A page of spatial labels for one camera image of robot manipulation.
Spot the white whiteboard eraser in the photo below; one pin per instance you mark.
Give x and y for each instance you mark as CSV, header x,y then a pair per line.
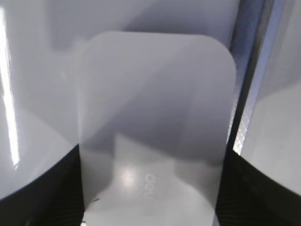
x,y
153,115

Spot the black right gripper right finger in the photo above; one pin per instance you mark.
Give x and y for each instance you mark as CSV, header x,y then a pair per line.
x,y
247,197

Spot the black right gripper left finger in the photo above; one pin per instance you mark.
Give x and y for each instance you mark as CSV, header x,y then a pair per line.
x,y
53,199

